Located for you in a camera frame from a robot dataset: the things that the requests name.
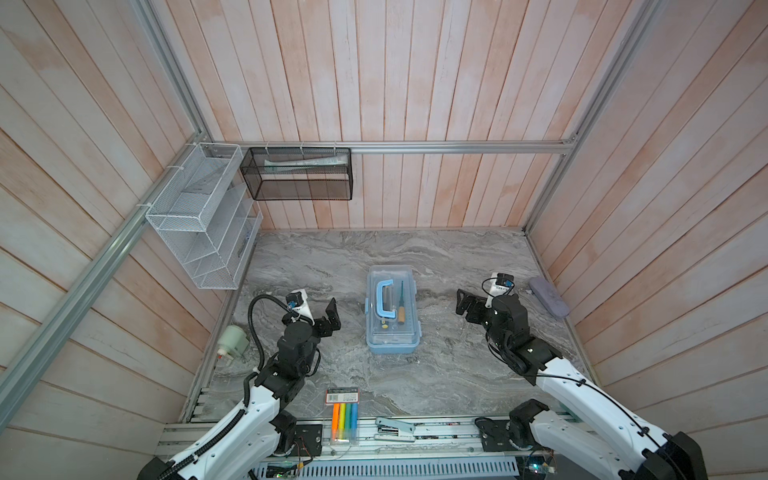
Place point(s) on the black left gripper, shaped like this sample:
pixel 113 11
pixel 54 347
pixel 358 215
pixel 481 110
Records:
pixel 332 314

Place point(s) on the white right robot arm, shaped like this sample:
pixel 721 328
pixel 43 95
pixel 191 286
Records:
pixel 621 444

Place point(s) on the white wire mesh shelf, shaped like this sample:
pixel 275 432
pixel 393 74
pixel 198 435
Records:
pixel 206 218

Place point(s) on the highlighter marker pack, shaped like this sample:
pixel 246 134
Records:
pixel 344 402

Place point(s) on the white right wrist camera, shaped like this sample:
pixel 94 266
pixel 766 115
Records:
pixel 499 284

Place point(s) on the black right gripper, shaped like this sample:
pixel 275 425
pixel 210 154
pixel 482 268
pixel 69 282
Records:
pixel 478 303

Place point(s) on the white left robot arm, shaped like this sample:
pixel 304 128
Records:
pixel 259 425

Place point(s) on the black wire mesh basket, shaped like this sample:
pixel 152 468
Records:
pixel 298 173

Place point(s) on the blue clear-lid tool box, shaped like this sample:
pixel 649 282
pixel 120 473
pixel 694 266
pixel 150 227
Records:
pixel 384 336

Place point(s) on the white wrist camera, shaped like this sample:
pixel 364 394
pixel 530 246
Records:
pixel 499 284
pixel 297 302

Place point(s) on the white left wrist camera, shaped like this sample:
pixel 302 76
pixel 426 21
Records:
pixel 297 302

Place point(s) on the aluminium mounting rail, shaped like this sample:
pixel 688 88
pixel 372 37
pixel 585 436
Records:
pixel 432 437

